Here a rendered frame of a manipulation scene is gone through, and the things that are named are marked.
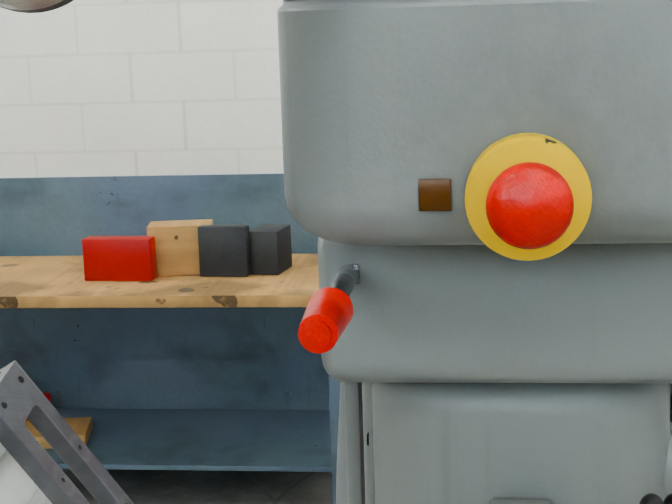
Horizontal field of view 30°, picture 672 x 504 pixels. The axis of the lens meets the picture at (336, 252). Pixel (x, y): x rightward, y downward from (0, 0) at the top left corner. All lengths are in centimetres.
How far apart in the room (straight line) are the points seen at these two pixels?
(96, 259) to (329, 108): 416
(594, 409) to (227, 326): 455
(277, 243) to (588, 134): 408
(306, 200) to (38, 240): 481
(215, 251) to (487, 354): 399
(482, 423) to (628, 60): 27
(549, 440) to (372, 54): 29
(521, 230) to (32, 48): 484
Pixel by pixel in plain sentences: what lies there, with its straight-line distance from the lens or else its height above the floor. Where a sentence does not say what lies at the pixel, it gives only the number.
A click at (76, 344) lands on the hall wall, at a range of 550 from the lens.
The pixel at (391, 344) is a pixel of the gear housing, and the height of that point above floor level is 166.
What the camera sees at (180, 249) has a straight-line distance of 476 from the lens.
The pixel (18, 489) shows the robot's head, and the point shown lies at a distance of 54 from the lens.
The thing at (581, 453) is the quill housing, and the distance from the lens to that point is 80.
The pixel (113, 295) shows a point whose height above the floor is 88.
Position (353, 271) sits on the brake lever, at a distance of 72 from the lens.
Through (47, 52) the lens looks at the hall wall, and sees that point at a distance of 535.
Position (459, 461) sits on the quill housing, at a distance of 80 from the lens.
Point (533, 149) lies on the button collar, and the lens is 60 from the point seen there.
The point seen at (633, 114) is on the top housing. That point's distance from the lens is 62.
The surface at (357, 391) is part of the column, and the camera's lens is 127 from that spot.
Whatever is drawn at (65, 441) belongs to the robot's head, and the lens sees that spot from 55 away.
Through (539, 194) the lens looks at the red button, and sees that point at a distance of 57.
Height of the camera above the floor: 185
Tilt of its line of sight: 11 degrees down
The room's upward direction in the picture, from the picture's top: 2 degrees counter-clockwise
